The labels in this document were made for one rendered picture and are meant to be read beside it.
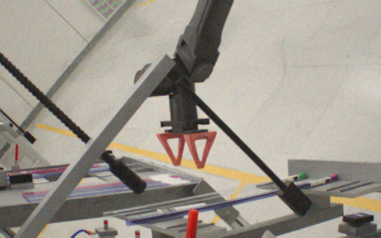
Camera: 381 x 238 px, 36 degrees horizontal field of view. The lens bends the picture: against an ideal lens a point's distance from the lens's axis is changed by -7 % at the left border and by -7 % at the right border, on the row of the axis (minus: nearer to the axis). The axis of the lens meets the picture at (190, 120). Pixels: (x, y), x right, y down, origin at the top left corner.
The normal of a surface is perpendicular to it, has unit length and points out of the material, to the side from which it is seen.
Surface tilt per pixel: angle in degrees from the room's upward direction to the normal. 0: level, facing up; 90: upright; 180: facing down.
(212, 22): 126
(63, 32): 90
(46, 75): 90
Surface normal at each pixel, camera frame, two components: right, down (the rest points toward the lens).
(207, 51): 0.40, 0.77
